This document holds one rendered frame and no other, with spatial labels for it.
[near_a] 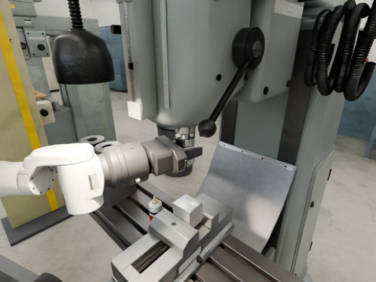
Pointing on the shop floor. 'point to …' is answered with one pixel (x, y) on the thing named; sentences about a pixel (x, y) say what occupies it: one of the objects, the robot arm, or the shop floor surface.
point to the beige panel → (22, 138)
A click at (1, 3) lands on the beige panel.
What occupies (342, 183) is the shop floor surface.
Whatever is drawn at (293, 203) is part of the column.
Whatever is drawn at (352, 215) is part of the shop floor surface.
